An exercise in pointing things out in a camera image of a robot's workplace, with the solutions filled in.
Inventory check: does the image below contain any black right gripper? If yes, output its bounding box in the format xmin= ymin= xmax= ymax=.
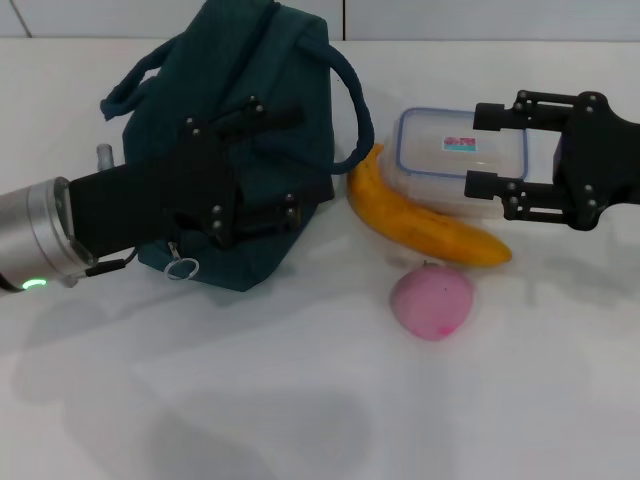
xmin=463 ymin=89 xmax=640 ymax=231

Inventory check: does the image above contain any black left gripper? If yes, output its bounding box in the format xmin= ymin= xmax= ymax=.
xmin=67 ymin=94 xmax=335 ymax=262

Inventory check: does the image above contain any clear food container blue seal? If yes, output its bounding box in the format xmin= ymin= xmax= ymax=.
xmin=382 ymin=107 xmax=530 ymax=221

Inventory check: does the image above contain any dark teal insulated lunch bag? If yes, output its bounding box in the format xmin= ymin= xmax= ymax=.
xmin=99 ymin=0 xmax=376 ymax=292

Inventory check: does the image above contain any yellow banana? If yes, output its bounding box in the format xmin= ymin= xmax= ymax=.
xmin=347 ymin=143 xmax=514 ymax=269

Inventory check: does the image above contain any pink peach toy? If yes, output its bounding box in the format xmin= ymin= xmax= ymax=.
xmin=389 ymin=262 xmax=474 ymax=343

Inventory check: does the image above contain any silver left gripper connector stub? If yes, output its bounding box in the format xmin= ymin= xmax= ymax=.
xmin=96 ymin=142 xmax=117 ymax=172

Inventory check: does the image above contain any metal zipper pull ring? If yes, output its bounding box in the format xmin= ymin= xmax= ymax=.
xmin=163 ymin=241 xmax=201 ymax=282

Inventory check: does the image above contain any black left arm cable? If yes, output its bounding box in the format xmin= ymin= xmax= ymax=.
xmin=84 ymin=247 xmax=139 ymax=279

